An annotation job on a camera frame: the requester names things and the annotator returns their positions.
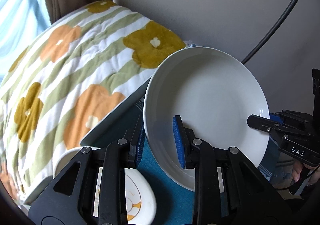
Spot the light blue sheer curtain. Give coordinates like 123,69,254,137
1,0,51,79

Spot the person right hand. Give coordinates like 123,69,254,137
291,159,320,187

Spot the black curved cable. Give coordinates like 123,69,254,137
241,0,309,66

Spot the floral striped quilt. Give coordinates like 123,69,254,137
1,0,186,202

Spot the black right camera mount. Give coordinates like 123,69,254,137
312,68,320,118

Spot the plain white plate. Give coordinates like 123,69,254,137
143,46,269,190

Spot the white duck cartoon plate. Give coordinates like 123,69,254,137
125,169,157,224

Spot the blue patterned tablecloth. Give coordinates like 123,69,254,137
109,97,279,225

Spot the yellow duck cartoon plate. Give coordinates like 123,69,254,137
53,146,87,179

